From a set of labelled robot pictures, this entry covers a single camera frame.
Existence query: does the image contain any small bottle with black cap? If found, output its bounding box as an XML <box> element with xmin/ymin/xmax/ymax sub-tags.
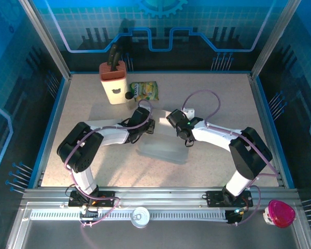
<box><xmin>124</xmin><ymin>91</ymin><xmax>137</xmax><ymax>110</ymax></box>

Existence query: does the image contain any yellow green snack bag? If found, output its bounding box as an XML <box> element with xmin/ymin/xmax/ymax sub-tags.
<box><xmin>129</xmin><ymin>81</ymin><xmax>160</xmax><ymax>102</ymax></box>

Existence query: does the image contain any cream knife block, brown top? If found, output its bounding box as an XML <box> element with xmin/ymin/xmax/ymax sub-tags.
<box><xmin>98</xmin><ymin>61</ymin><xmax>130</xmax><ymax>106</ymax></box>

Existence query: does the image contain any container with pink lid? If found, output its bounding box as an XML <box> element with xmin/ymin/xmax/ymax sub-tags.
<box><xmin>263</xmin><ymin>199</ymin><xmax>296</xmax><ymax>229</ymax></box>

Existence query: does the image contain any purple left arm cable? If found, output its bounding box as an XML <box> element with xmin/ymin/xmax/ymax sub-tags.
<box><xmin>64</xmin><ymin>98</ymin><xmax>154</xmax><ymax>229</ymax></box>

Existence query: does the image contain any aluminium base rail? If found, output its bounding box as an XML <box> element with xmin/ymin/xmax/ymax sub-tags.
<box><xmin>20</xmin><ymin>186</ymin><xmax>301</xmax><ymax>208</ymax></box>

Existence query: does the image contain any black knife handle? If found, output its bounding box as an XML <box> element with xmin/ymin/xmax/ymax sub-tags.
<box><xmin>107</xmin><ymin>43</ymin><xmax>119</xmax><ymax>65</ymax></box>
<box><xmin>110</xmin><ymin>51</ymin><xmax>122</xmax><ymax>71</ymax></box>

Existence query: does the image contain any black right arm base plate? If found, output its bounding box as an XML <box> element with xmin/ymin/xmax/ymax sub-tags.
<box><xmin>206</xmin><ymin>190</ymin><xmax>254</xmax><ymax>208</ymax></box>

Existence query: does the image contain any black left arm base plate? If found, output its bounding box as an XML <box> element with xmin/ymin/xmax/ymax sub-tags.
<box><xmin>68</xmin><ymin>190</ymin><xmax>117</xmax><ymax>208</ymax></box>

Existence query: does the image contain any white slotted cable duct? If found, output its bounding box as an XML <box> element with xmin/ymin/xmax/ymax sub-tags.
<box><xmin>30</xmin><ymin>209</ymin><xmax>229</xmax><ymax>222</ymax></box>

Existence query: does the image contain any aluminium frame post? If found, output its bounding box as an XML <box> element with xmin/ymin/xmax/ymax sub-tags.
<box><xmin>18</xmin><ymin>0</ymin><xmax>73</xmax><ymax>81</ymax></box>
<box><xmin>250</xmin><ymin>0</ymin><xmax>303</xmax><ymax>78</ymax></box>

